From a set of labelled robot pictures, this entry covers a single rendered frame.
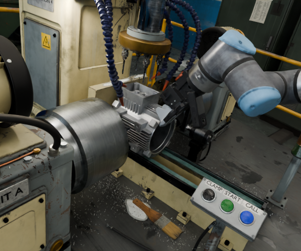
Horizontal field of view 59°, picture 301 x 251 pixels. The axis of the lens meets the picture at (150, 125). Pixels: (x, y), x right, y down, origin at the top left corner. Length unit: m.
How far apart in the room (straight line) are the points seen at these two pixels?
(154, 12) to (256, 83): 0.41
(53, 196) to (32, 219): 0.06
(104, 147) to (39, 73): 0.51
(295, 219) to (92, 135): 0.86
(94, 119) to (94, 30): 0.41
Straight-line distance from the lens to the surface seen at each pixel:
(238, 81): 0.68
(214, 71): 0.73
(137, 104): 0.96
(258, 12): 4.18
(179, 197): 0.98
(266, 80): 0.69
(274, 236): 1.11
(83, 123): 0.72
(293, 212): 1.26
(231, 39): 0.71
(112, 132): 0.76
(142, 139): 0.94
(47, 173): 0.61
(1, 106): 0.56
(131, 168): 1.06
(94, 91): 0.95
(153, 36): 0.90
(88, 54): 1.05
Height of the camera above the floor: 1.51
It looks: 28 degrees down
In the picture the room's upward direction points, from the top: 11 degrees clockwise
